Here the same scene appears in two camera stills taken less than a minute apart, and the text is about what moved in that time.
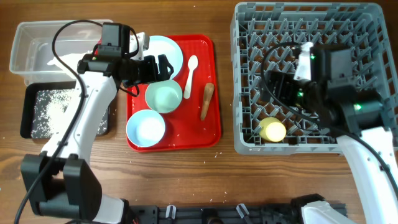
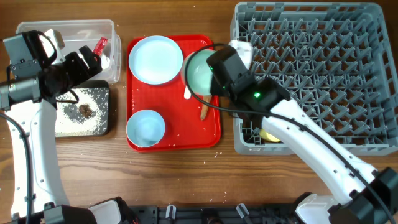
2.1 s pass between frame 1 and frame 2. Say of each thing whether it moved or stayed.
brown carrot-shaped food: stayed
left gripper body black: moved
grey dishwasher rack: stayed
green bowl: moved
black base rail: stayed
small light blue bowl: stayed
